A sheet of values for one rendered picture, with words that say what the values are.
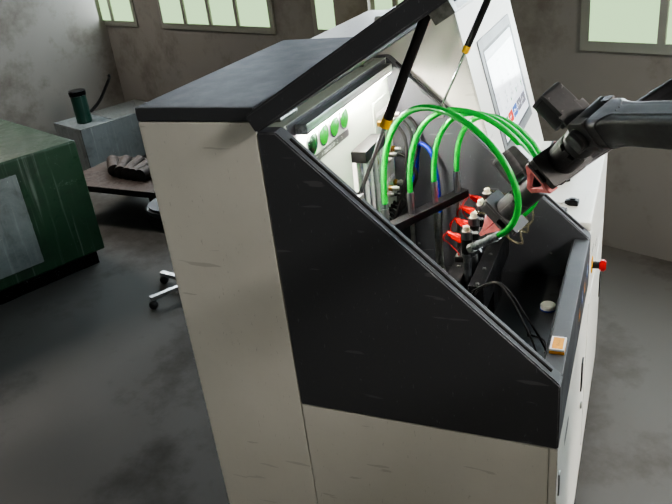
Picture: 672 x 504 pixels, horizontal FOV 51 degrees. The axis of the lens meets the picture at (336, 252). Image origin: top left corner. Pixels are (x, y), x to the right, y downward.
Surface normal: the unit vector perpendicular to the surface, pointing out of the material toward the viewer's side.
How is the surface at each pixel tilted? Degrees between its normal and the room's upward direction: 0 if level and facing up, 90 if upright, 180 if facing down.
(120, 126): 90
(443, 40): 90
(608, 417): 0
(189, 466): 0
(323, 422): 90
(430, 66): 90
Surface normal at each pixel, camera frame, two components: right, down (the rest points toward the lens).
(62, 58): 0.70, 0.24
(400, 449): -0.38, 0.44
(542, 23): -0.70, 0.38
